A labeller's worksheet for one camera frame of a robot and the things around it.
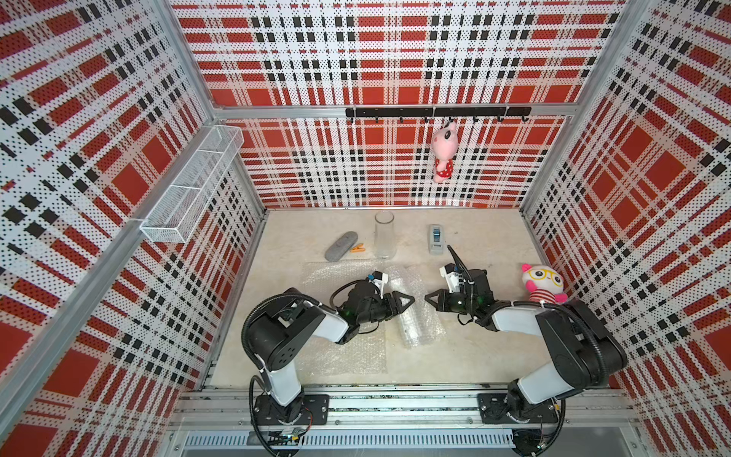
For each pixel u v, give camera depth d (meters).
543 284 0.91
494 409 0.73
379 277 0.86
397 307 0.79
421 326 0.82
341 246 1.07
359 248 1.08
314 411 0.74
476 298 0.72
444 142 0.91
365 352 0.84
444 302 0.80
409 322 0.82
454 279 0.84
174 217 0.69
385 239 1.00
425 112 0.88
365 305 0.73
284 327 0.51
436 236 1.08
